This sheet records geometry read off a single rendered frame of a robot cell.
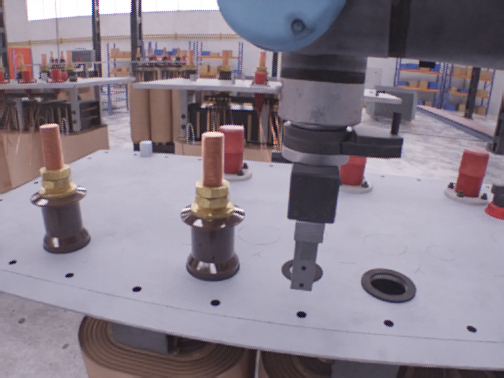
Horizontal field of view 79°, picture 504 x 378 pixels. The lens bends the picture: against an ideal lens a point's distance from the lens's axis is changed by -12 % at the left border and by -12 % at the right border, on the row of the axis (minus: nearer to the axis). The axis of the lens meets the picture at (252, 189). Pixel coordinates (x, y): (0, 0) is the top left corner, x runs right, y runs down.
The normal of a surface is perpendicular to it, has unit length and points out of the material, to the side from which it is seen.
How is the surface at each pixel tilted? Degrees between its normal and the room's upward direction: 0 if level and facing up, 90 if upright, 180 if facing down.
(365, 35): 140
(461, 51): 147
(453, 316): 0
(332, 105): 90
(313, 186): 90
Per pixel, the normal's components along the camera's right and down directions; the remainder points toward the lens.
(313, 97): -0.36, 0.31
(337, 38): -0.26, 0.94
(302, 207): -0.16, 0.33
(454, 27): -0.34, 0.80
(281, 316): 0.04, -0.94
